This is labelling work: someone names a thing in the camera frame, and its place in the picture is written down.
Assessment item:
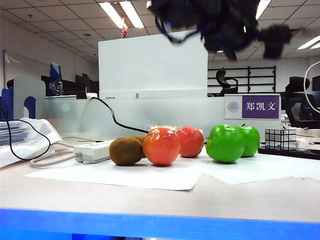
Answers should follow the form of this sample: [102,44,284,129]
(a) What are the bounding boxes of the grey file holder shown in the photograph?
[12,75,47,120]

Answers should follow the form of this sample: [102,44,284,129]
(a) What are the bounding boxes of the brown toy kiwi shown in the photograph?
[129,134,149,145]
[108,136,145,166]

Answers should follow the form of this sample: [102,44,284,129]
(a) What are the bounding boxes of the thick black cable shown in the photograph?
[89,96,151,135]

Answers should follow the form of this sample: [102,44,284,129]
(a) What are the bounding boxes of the translucent printed plastic bag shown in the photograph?
[0,117,64,168]

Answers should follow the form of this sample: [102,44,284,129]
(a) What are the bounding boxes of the white board panel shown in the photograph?
[97,29,209,99]

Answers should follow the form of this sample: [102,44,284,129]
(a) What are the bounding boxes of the dark office cabinets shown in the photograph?
[40,72,100,100]

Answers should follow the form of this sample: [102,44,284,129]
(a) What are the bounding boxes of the thin black cable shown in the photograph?
[0,99,51,161]

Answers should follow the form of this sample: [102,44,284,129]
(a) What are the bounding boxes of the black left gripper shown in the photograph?
[224,14,293,60]

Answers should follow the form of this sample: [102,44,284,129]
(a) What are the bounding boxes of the silver mirror cube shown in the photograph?
[264,128,298,151]

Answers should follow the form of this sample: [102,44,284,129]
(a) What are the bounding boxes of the green toy apple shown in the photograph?
[205,124,246,164]
[234,124,261,158]

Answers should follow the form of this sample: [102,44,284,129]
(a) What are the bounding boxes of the grey power strip cord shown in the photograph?
[29,149,83,168]

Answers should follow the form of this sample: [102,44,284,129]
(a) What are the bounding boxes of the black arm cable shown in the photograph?
[154,12,202,45]

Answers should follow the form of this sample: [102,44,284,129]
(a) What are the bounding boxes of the red-orange tomato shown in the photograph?
[142,126,181,166]
[176,125,205,158]

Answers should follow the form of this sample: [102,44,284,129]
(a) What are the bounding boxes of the stack of white papers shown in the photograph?
[0,120,35,146]

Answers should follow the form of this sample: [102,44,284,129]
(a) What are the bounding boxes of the blue chair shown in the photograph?
[0,87,37,121]

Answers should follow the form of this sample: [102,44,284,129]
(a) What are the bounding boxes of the blue banner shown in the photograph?
[48,62,64,97]

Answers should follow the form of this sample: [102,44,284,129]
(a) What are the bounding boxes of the black mesh office chair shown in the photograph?
[279,76,320,129]

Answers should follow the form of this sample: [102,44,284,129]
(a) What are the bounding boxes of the white paper sheet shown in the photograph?
[199,152,320,186]
[22,154,209,191]

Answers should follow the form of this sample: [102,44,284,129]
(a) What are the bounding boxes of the white cable loop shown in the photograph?
[303,60,320,113]

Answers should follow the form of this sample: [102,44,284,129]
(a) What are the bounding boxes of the black shelf rack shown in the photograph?
[207,65,277,97]

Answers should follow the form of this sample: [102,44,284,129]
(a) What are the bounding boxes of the frosted desk divider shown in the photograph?
[44,96,282,141]

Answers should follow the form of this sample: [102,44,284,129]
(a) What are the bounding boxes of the ceiling light panel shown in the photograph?
[256,0,273,20]
[118,0,145,29]
[296,35,320,50]
[98,1,129,29]

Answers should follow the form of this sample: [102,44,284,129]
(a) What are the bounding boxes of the purple white name sign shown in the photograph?
[223,93,282,121]

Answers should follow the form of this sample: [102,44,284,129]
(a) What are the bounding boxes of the white switched power strip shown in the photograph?
[72,139,116,165]

